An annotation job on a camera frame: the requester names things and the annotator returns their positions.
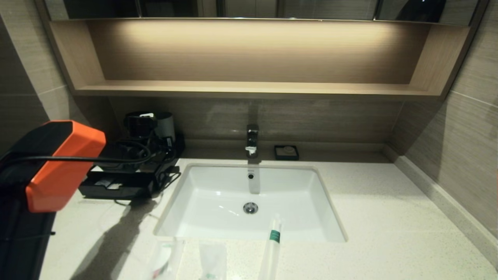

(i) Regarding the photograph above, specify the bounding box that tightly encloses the grey cup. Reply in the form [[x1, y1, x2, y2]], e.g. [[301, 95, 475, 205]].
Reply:
[[156, 113, 176, 142]]

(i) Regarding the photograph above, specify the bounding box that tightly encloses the black amenity tray with drawer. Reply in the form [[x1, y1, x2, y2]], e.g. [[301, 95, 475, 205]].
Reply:
[[78, 134, 186, 201]]

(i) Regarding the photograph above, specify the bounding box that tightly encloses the white sink basin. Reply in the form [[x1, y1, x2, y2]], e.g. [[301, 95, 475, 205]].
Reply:
[[154, 163, 347, 242]]

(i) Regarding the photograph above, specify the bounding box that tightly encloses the chrome faucet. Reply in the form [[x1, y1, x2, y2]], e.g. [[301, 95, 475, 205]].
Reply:
[[245, 124, 260, 158]]

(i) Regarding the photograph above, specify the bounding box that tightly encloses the black soap dish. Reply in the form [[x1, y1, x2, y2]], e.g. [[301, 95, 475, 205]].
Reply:
[[274, 145, 300, 161]]

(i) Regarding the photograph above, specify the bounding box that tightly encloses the clear packet with green item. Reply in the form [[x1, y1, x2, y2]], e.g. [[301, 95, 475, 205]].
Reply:
[[198, 242, 228, 280]]

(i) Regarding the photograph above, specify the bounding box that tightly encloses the long packet with green band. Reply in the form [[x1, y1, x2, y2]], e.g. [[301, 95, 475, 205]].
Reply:
[[257, 214, 284, 280]]

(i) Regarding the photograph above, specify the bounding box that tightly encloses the mirror cabinet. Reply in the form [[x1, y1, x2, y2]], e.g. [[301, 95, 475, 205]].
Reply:
[[45, 0, 479, 23]]

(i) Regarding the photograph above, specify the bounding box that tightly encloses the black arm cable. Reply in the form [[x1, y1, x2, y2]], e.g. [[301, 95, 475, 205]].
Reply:
[[0, 141, 152, 166]]

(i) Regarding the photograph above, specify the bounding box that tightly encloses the wooden wall shelf niche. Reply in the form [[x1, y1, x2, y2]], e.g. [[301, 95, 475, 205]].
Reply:
[[37, 19, 487, 102]]

